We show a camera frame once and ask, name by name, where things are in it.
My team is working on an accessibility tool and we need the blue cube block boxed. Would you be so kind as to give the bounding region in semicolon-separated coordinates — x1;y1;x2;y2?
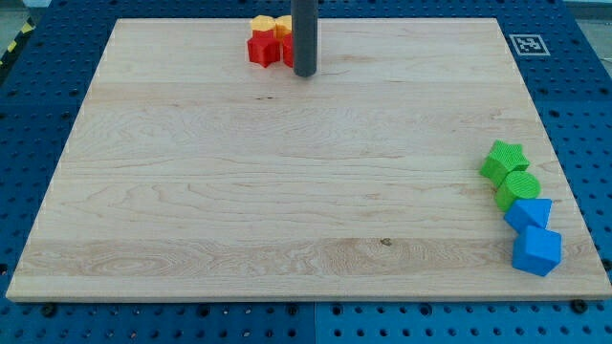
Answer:
512;226;562;277

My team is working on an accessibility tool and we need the green cylinder block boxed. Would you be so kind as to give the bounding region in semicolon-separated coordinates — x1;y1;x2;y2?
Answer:
494;171;541;212

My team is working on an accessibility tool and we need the red block behind tool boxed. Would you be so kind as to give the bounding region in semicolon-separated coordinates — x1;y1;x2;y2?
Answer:
281;33;294;68

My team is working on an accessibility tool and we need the blue triangle block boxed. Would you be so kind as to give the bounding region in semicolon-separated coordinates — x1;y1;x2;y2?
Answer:
504;199;553;233

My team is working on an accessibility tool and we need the light wooden board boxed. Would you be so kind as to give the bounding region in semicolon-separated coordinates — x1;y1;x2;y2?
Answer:
7;18;611;303

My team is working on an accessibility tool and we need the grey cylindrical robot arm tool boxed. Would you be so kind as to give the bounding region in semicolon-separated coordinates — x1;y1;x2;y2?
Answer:
291;0;318;77

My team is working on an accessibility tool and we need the yellow pentagon block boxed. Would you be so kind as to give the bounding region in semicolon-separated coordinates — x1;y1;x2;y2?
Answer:
250;14;276;32

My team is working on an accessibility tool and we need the yellow block behind tool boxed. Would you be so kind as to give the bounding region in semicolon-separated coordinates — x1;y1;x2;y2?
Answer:
274;14;293;40

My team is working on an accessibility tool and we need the red star block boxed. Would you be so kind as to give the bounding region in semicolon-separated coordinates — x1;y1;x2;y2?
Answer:
247;30;281;68

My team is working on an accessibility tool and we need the green star block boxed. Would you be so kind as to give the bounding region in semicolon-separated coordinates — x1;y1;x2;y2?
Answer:
479;140;530;186

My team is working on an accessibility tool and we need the white fiducial marker tag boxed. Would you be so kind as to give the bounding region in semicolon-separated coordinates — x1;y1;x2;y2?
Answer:
510;33;550;56

